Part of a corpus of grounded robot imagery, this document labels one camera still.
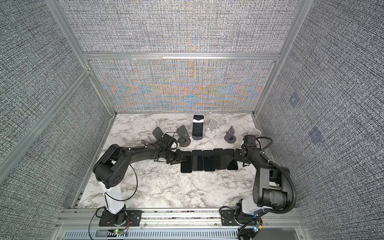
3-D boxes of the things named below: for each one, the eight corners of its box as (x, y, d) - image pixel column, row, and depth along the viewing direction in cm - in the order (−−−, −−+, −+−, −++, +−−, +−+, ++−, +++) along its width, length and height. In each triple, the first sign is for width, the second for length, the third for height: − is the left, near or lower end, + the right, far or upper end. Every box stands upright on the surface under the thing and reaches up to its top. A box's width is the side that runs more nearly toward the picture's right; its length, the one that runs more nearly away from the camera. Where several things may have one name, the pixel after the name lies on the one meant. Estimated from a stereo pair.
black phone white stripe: (192, 139, 106) (192, 126, 95) (192, 127, 112) (192, 114, 101) (203, 139, 106) (204, 126, 95) (202, 127, 112) (203, 114, 101)
